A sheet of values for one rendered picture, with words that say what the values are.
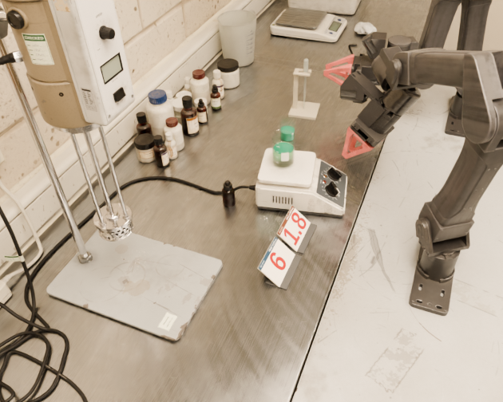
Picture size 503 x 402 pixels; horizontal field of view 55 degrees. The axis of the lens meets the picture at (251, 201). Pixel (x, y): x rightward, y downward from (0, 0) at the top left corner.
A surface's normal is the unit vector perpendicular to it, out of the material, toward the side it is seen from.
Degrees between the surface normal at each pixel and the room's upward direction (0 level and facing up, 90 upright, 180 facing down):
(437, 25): 90
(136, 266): 0
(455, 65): 89
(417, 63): 81
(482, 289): 0
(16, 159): 90
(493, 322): 0
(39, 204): 90
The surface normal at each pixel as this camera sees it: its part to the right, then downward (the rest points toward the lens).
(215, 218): -0.03, -0.74
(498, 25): -0.38, 0.63
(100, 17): 0.92, 0.24
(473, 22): 0.00, 0.72
